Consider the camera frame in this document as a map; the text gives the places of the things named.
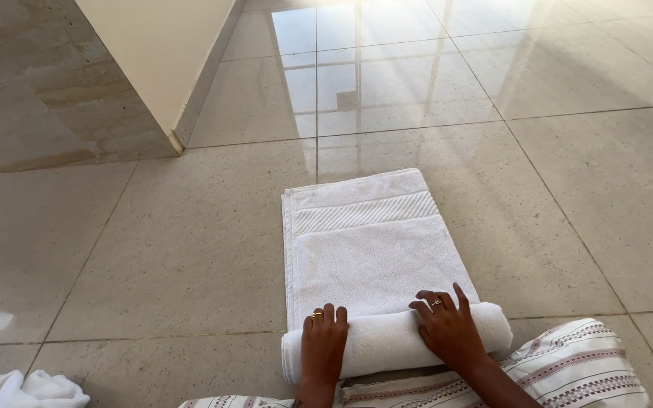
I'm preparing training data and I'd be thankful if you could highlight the person's right hand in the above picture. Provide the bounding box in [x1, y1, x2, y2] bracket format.
[408, 283, 493, 376]

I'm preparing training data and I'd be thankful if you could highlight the person's left hand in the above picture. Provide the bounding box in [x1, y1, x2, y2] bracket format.
[302, 304, 350, 388]

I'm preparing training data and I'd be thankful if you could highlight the white terry towel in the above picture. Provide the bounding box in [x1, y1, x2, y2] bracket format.
[280, 168, 514, 386]

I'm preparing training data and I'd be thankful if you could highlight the person's striped white garment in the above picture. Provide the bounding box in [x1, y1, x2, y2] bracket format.
[178, 317, 651, 408]

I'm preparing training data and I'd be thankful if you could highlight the crumpled white cloth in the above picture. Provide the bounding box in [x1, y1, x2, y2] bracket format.
[0, 370, 91, 408]

